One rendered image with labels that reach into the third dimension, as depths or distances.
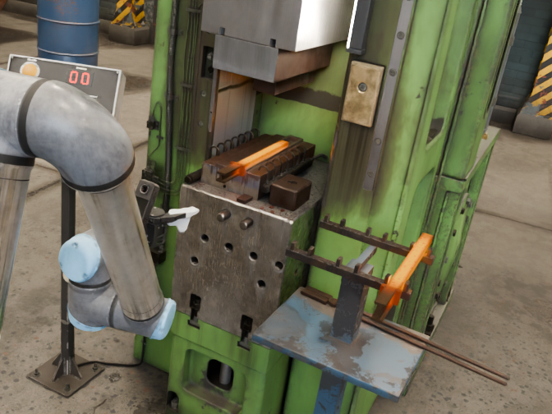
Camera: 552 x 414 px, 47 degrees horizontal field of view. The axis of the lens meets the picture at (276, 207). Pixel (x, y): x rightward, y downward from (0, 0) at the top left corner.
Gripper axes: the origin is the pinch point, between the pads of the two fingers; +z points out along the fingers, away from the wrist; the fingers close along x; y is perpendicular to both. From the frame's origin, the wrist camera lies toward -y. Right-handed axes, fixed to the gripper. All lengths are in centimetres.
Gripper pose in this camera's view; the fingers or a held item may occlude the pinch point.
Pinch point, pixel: (176, 200)
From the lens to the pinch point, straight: 161.4
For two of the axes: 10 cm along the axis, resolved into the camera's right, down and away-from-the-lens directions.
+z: 4.4, -3.0, 8.5
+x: 8.9, 2.9, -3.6
